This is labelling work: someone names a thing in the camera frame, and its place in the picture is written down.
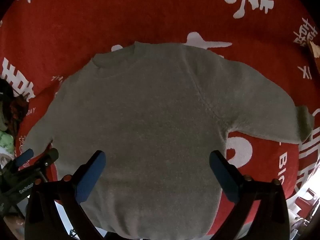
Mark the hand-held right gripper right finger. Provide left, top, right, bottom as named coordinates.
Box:
left=209, top=150, right=292, bottom=240

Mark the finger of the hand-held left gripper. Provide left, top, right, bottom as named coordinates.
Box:
left=14, top=149, right=34, bottom=167
left=27, top=148, right=59, bottom=174

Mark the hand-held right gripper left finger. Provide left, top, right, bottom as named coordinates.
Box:
left=24, top=150, right=107, bottom=240

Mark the grey knit sweater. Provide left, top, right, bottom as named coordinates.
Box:
left=19, top=41, right=313, bottom=240

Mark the green printed cloth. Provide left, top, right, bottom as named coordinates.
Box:
left=0, top=129, right=16, bottom=162

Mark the red and white furniture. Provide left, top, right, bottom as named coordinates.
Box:
left=287, top=185, right=320, bottom=240

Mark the red printed blanket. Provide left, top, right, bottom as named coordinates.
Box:
left=0, top=0, right=320, bottom=240

